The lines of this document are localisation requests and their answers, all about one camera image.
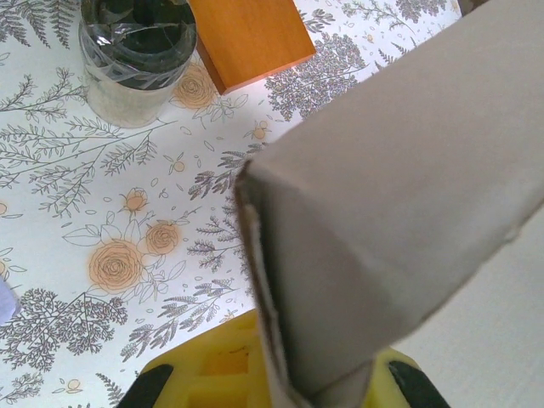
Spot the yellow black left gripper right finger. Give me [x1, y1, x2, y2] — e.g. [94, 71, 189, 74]
[365, 345, 444, 408]

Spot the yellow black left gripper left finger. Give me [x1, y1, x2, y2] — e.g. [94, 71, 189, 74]
[121, 309, 276, 408]

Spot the white paper box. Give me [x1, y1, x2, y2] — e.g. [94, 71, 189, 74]
[235, 0, 544, 408]

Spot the glass jar with black lid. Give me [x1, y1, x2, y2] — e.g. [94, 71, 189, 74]
[78, 0, 200, 129]

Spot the orange wooden board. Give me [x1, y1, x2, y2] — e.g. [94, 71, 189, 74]
[185, 0, 318, 96]

